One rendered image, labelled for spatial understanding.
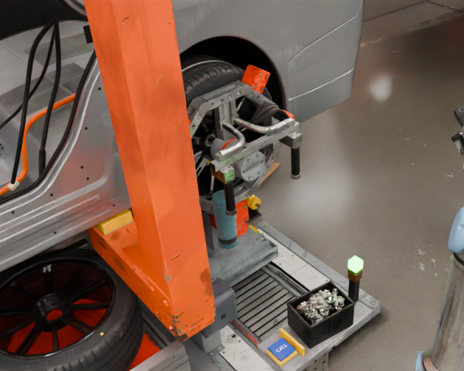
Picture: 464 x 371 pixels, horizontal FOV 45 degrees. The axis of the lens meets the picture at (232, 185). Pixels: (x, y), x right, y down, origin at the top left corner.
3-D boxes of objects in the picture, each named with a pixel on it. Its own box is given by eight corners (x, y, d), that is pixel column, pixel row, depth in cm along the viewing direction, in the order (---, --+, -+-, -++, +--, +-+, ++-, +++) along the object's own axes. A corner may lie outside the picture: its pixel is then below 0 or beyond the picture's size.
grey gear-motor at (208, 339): (190, 290, 277) (180, 236, 257) (244, 341, 249) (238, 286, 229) (159, 309, 269) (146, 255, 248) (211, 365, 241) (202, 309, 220)
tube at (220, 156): (225, 126, 225) (223, 102, 219) (256, 144, 212) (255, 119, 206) (189, 143, 217) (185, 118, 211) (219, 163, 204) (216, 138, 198)
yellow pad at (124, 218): (118, 205, 238) (116, 196, 235) (134, 221, 229) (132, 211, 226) (88, 220, 231) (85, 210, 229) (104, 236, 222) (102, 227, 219)
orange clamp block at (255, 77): (250, 88, 235) (258, 68, 233) (262, 94, 230) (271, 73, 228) (238, 84, 230) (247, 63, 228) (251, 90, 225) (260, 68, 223)
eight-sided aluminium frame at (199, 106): (272, 174, 266) (267, 66, 234) (281, 179, 261) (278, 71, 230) (177, 225, 240) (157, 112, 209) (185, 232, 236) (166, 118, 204)
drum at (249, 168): (236, 154, 245) (233, 126, 236) (268, 174, 231) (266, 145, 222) (209, 167, 238) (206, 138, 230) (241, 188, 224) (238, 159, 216)
